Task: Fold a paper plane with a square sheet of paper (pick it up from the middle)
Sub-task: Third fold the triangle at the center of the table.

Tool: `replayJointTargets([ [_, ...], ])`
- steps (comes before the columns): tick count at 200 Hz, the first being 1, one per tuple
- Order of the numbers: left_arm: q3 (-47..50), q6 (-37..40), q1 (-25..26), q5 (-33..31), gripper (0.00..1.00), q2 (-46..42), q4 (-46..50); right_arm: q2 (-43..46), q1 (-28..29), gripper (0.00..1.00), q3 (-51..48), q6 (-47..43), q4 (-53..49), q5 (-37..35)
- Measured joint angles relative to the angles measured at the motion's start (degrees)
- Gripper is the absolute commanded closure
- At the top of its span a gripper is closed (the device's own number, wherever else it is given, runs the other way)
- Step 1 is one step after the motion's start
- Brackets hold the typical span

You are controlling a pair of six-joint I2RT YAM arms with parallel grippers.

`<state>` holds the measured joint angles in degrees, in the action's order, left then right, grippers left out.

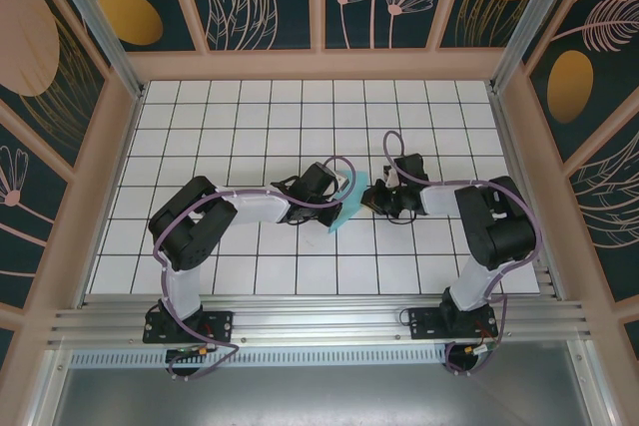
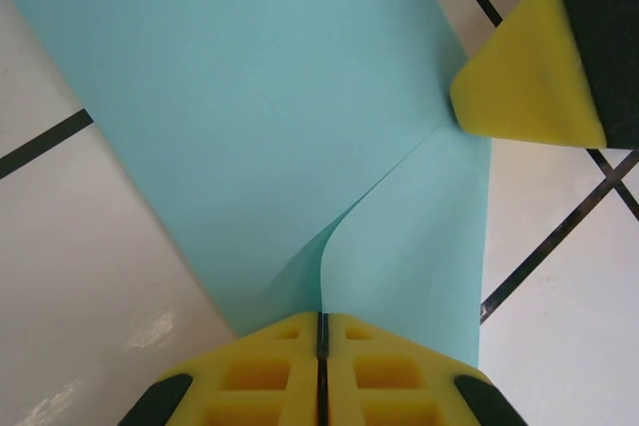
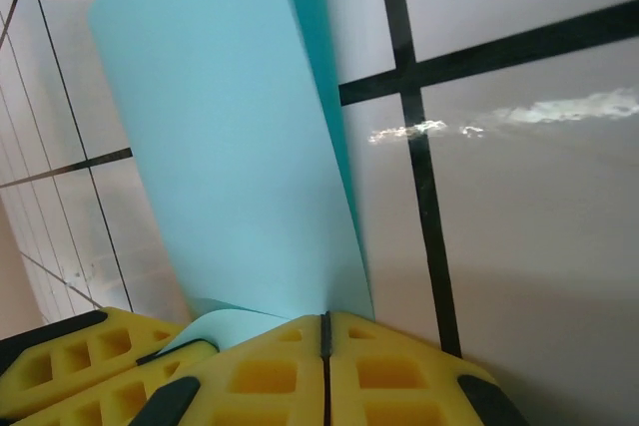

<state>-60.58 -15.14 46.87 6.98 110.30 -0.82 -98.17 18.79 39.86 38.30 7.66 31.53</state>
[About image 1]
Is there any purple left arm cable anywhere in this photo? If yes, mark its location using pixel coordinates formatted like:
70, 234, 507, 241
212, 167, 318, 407
152, 154, 356, 381

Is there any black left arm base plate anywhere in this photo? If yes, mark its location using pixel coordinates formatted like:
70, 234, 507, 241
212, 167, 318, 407
143, 309, 235, 345

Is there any teal paper sheet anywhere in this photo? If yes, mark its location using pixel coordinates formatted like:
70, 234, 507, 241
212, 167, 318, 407
326, 171, 369, 236

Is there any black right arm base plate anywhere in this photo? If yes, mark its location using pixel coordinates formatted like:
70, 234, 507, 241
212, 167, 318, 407
407, 305, 499, 340

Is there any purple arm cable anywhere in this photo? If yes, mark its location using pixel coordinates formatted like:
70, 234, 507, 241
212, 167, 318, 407
152, 154, 356, 381
381, 130, 544, 378

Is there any slotted grey cable duct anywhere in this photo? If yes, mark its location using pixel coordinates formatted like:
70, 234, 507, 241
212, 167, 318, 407
69, 348, 575, 370

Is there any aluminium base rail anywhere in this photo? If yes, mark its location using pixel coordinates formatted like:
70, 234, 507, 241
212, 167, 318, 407
47, 293, 595, 347

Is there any aluminium corner post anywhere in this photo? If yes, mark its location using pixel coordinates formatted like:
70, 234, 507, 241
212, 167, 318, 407
39, 0, 147, 101
488, 0, 585, 93

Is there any grey metal panel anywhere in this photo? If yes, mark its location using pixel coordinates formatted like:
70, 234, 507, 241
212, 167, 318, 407
47, 368, 600, 426

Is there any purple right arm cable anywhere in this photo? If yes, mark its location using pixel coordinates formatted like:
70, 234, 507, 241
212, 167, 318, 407
381, 130, 544, 378

